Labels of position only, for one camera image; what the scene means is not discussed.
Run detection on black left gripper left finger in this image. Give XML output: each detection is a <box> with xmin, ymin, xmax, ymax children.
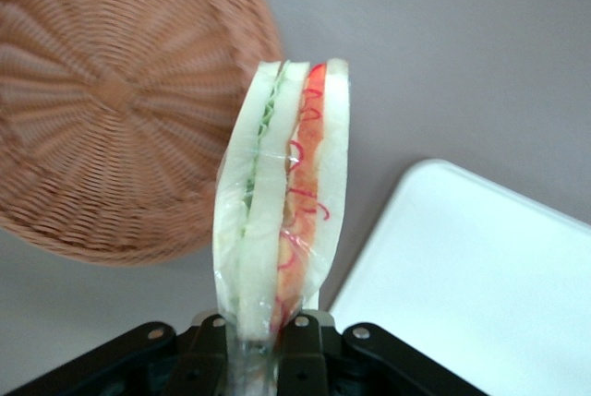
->
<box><xmin>0</xmin><ymin>314</ymin><xmax>231</xmax><ymax>396</ymax></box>

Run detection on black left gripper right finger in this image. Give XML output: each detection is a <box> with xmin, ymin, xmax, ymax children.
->
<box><xmin>275</xmin><ymin>314</ymin><xmax>493</xmax><ymax>396</ymax></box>

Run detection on triangle sandwich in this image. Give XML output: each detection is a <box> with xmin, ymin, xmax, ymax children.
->
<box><xmin>211</xmin><ymin>57</ymin><xmax>353</xmax><ymax>346</ymax></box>

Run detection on cream rectangular tray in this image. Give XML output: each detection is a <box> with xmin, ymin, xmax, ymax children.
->
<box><xmin>328</xmin><ymin>158</ymin><xmax>591</xmax><ymax>396</ymax></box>

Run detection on round brown wicker basket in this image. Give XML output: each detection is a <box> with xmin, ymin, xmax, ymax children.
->
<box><xmin>0</xmin><ymin>0</ymin><xmax>285</xmax><ymax>269</ymax></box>

